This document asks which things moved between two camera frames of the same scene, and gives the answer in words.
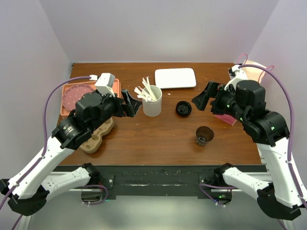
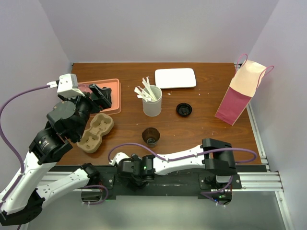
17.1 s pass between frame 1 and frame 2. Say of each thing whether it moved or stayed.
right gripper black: moved
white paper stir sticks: stayed
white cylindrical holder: stayed
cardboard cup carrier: stayed
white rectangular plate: stayed
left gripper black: moved
